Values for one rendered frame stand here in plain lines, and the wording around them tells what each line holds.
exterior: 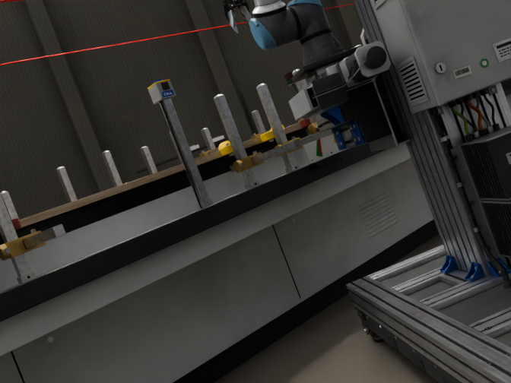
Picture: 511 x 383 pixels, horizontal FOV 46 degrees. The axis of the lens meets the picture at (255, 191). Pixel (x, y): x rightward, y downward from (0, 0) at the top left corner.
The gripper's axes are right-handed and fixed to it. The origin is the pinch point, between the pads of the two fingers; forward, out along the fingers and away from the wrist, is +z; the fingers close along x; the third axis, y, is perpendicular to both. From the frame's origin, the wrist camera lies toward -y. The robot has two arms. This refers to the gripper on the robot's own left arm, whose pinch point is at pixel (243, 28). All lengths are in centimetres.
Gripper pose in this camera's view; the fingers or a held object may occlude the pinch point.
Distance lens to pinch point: 250.1
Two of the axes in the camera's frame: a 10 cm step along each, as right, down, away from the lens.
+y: 1.1, 0.1, -9.9
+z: 3.6, 9.3, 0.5
